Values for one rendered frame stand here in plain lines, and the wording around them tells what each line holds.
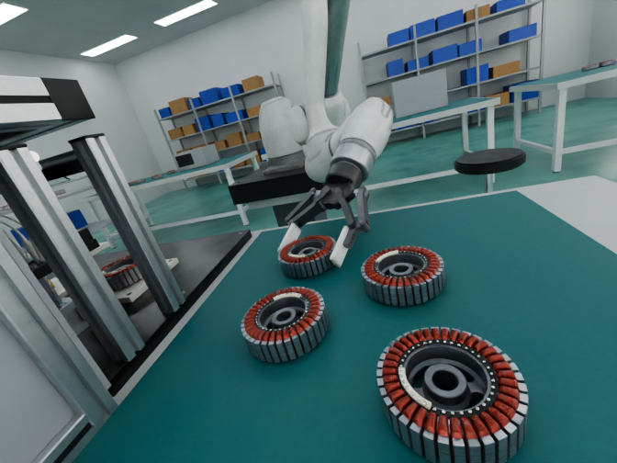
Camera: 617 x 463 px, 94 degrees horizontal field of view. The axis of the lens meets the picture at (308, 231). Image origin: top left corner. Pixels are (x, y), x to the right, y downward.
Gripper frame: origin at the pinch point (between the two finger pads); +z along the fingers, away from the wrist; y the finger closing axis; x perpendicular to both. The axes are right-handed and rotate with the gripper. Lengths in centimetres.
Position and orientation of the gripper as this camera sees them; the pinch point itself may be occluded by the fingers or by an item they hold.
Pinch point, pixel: (308, 253)
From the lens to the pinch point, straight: 54.3
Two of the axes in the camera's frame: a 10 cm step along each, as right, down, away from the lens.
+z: -4.1, 8.3, -3.9
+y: -7.5, -0.6, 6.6
